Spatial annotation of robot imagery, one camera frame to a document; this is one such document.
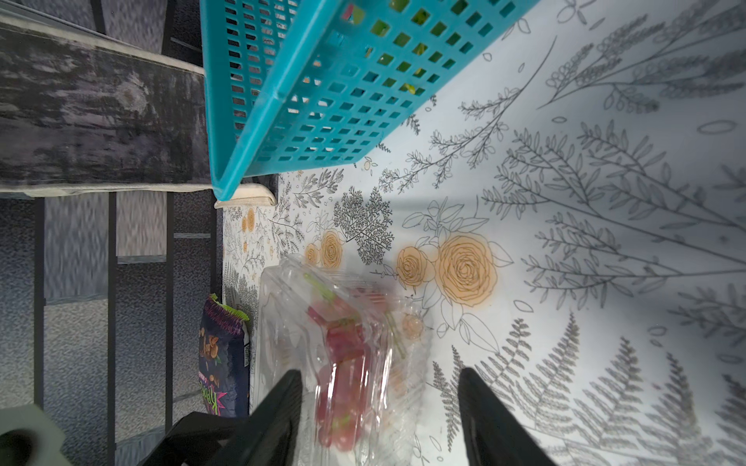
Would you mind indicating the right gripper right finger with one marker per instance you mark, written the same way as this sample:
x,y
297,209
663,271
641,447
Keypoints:
x,y
492,435

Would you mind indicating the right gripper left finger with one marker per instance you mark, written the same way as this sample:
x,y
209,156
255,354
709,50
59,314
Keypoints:
x,y
267,437

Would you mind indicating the red grape bunch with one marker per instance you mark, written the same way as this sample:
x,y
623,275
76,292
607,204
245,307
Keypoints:
x,y
363,345

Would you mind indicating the clear clamshell container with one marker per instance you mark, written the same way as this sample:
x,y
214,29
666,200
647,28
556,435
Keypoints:
x,y
285,338

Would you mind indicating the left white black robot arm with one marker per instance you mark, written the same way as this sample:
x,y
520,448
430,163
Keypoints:
x,y
30,437

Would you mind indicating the purple snack bag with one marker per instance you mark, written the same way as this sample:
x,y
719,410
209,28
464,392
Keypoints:
x,y
223,359

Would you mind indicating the teal plastic basket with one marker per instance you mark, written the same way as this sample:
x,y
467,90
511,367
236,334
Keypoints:
x,y
285,90

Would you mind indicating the green grape bunch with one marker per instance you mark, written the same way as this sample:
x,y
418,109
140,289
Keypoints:
x,y
395,43

